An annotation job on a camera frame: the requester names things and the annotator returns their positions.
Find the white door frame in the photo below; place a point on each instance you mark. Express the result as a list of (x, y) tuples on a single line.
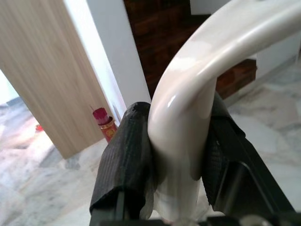
[(110, 47)]

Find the small red object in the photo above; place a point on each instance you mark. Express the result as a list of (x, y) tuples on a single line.
[(39, 127)]

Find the dark brown wooden cabinet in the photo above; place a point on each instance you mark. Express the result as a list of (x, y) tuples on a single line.
[(160, 40)]

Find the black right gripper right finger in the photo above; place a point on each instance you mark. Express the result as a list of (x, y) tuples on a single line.
[(235, 169)]

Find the red bottle with gold label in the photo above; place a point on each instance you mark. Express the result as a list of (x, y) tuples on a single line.
[(105, 124)]

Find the light wooden panel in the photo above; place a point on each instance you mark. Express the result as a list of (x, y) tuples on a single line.
[(47, 70)]

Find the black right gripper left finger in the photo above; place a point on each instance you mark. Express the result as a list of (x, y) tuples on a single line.
[(124, 155)]

